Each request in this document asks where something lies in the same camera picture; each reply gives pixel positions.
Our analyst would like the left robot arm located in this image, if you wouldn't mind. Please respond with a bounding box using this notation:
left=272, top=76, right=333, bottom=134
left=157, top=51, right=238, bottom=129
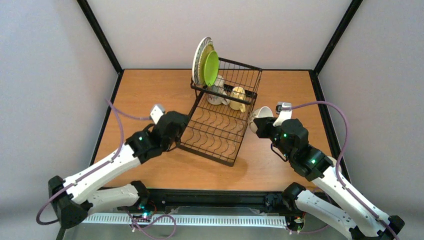
left=48, top=110, right=189, bottom=229

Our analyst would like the blue striped white plate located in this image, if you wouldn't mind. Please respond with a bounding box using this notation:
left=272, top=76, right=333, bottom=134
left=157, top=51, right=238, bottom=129
left=191, top=36, right=212, bottom=86

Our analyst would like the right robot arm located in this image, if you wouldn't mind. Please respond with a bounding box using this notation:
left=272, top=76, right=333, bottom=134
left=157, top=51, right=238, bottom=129
left=250, top=117, right=405, bottom=240

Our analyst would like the tall seashell mug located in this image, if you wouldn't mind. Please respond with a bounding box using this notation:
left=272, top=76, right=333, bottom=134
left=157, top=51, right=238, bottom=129
left=207, top=75, right=230, bottom=106

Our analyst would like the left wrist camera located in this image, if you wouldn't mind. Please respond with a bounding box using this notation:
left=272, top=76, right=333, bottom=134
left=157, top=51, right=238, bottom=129
left=149, top=104, right=165, bottom=125

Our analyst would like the black corner post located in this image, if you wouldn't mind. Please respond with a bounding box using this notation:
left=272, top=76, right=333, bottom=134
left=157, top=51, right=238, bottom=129
left=76, top=0, right=124, bottom=75
left=313, top=0, right=363, bottom=76

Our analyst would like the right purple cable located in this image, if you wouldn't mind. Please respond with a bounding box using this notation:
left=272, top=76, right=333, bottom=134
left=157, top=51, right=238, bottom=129
left=286, top=100, right=400, bottom=240

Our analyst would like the black wire dish rack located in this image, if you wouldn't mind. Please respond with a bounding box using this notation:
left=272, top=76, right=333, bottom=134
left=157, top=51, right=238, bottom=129
left=177, top=57, right=263, bottom=167

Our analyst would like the white bowl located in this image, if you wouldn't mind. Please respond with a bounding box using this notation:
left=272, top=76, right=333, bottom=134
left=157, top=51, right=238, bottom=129
left=248, top=106, right=274, bottom=133

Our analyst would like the black aluminium base frame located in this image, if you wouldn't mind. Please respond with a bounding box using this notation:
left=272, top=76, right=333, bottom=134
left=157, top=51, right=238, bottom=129
left=62, top=187, right=379, bottom=240

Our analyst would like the green plate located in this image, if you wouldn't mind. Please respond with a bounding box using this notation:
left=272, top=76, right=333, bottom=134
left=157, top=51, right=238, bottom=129
left=203, top=50, right=220, bottom=87

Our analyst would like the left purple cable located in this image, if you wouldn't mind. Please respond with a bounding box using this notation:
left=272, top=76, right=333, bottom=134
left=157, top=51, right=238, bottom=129
left=35, top=98, right=177, bottom=240

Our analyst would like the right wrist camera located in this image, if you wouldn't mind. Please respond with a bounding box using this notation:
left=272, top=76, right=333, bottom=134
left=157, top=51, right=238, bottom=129
left=273, top=101, right=292, bottom=127

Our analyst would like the left black corner post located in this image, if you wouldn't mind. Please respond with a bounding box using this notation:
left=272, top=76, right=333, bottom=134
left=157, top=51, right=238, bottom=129
left=76, top=0, right=124, bottom=75

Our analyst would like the yellow handled white mug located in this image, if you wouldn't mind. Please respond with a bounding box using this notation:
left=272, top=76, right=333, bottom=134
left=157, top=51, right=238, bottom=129
left=229, top=86, right=246, bottom=113

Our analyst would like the right black corner post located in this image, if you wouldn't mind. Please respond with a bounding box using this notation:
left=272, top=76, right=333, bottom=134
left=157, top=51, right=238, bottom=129
left=313, top=0, right=363, bottom=76

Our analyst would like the white slotted cable duct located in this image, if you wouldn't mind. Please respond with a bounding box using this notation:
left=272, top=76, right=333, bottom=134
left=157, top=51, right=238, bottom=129
left=83, top=213, right=287, bottom=229

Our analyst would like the woven bamboo tray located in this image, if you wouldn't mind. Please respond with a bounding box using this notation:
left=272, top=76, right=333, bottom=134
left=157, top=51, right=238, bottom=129
left=197, top=41, right=215, bottom=86

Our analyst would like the purple cable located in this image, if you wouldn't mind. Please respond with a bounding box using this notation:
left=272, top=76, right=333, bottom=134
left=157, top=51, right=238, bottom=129
left=35, top=98, right=177, bottom=240
left=286, top=100, right=400, bottom=240

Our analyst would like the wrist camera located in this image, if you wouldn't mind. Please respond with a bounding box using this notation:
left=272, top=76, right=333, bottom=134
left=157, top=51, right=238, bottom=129
left=273, top=101, right=292, bottom=127
left=149, top=104, right=165, bottom=125

